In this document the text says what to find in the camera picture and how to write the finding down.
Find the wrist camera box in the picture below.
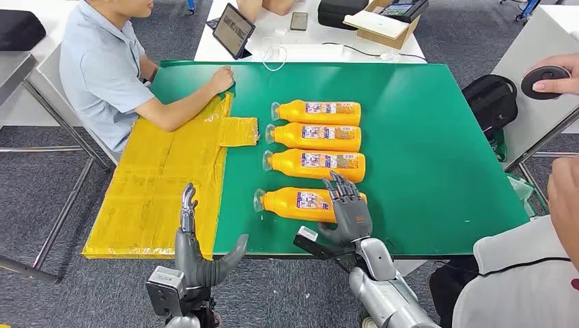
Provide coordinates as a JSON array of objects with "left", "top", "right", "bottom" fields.
[
  {"left": 145, "top": 266, "right": 186, "bottom": 318},
  {"left": 293, "top": 226, "right": 358, "bottom": 262}
]

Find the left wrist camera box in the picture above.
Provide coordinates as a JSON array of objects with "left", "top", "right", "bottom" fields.
[{"left": 145, "top": 266, "right": 186, "bottom": 318}]

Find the operator person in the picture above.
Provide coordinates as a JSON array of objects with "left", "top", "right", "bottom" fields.
[{"left": 428, "top": 53, "right": 579, "bottom": 328}]

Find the green table mat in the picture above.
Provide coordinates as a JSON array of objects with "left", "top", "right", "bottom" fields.
[{"left": 150, "top": 60, "right": 530, "bottom": 257}]

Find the black cable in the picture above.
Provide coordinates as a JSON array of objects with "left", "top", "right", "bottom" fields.
[{"left": 322, "top": 42, "right": 427, "bottom": 62}]

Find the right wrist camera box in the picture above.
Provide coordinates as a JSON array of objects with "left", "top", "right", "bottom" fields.
[{"left": 293, "top": 226, "right": 358, "bottom": 262}]

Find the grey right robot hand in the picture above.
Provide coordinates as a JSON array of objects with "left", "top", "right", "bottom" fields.
[{"left": 317, "top": 171, "right": 373, "bottom": 247}]

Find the black handheld terminal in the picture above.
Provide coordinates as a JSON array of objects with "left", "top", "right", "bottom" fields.
[{"left": 379, "top": 0, "right": 429, "bottom": 23}]

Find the person at office table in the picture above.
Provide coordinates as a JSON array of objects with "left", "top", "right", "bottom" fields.
[{"left": 236, "top": 0, "right": 297, "bottom": 23}]

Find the white table with metal legs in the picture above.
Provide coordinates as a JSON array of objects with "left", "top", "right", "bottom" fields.
[{"left": 0, "top": 0, "right": 122, "bottom": 286}]

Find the white table foot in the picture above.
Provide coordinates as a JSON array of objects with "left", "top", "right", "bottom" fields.
[{"left": 392, "top": 259, "right": 427, "bottom": 277}]

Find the grey table with metal legs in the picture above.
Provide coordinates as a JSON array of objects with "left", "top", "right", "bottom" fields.
[{"left": 490, "top": 4, "right": 579, "bottom": 214}]

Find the seated person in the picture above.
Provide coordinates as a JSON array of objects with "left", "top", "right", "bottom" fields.
[{"left": 59, "top": 0, "right": 235, "bottom": 154}]

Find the black zip case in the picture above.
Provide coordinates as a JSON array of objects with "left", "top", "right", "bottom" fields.
[{"left": 317, "top": 0, "right": 369, "bottom": 31}]

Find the black backpack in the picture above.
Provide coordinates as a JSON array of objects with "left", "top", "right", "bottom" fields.
[{"left": 462, "top": 74, "right": 520, "bottom": 137}]

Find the brown cardboard box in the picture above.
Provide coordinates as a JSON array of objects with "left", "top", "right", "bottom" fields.
[{"left": 356, "top": 0, "right": 421, "bottom": 50}]

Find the black tablet on stand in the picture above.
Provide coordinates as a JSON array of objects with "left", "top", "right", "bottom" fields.
[{"left": 212, "top": 3, "right": 257, "bottom": 60}]

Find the yellow taped cardboard sheet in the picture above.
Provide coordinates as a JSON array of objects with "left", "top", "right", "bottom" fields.
[{"left": 82, "top": 92, "right": 260, "bottom": 260}]

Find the dark smartphone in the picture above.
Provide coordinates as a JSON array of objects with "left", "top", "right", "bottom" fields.
[{"left": 289, "top": 12, "right": 309, "bottom": 31}]

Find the clear plastic bag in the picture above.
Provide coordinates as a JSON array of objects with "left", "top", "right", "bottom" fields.
[{"left": 506, "top": 174, "right": 537, "bottom": 217}]

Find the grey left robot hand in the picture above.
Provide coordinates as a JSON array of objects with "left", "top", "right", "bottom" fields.
[{"left": 173, "top": 182, "right": 249, "bottom": 289}]

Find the white looped cable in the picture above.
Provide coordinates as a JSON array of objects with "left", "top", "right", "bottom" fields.
[{"left": 261, "top": 37, "right": 289, "bottom": 72}]

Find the green bag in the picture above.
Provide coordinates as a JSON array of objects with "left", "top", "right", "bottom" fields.
[{"left": 488, "top": 128, "right": 509, "bottom": 163}]

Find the white booklet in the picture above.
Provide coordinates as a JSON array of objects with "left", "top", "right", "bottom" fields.
[{"left": 343, "top": 10, "right": 410, "bottom": 40}]

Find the blue metal frame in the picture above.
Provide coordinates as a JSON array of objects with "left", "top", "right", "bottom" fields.
[{"left": 499, "top": 0, "right": 541, "bottom": 22}]

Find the orange detergent bottle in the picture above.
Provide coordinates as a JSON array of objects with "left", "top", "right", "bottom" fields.
[
  {"left": 270, "top": 99, "right": 362, "bottom": 126},
  {"left": 253, "top": 187, "right": 368, "bottom": 223},
  {"left": 265, "top": 122, "right": 363, "bottom": 153},
  {"left": 262, "top": 148, "right": 367, "bottom": 184}
]

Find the white office table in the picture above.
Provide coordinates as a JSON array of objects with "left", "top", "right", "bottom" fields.
[{"left": 194, "top": 0, "right": 427, "bottom": 64}]

